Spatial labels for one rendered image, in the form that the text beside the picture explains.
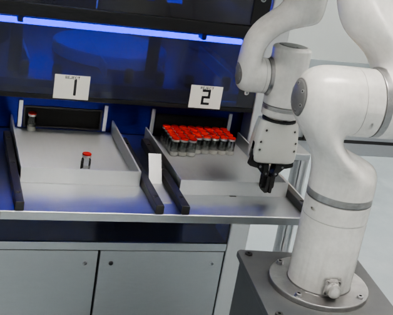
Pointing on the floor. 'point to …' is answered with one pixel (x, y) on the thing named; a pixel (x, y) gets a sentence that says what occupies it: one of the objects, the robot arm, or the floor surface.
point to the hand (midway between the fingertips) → (266, 182)
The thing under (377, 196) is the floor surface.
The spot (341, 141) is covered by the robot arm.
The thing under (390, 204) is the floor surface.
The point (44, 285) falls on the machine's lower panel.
